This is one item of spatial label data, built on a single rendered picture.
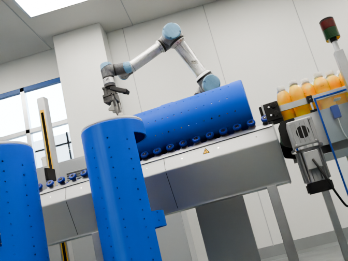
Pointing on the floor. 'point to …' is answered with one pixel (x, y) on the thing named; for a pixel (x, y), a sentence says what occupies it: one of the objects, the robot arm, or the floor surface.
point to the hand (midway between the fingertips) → (119, 113)
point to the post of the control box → (336, 223)
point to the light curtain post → (52, 160)
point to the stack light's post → (339, 56)
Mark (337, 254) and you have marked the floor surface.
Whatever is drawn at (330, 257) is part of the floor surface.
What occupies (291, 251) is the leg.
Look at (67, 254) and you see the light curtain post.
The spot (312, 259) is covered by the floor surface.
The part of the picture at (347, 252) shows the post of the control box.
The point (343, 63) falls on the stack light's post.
